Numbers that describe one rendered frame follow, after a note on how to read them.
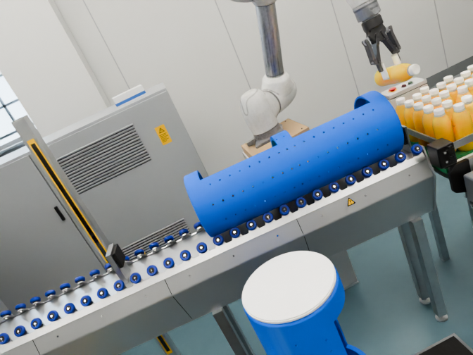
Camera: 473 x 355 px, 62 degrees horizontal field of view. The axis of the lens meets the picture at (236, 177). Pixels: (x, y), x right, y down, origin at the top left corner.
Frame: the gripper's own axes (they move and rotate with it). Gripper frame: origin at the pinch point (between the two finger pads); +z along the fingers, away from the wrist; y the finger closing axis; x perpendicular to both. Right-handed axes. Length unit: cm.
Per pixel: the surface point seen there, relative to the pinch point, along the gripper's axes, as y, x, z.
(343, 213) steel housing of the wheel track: -39, 12, 44
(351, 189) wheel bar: -31.4, 10.7, 37.0
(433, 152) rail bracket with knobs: -3.1, -7.4, 35.5
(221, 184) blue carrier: -77, 19, 8
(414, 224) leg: -10, 12, 69
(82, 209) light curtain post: -132, 74, -5
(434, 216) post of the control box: 26, 45, 94
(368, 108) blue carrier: -13.0, 4.5, 9.9
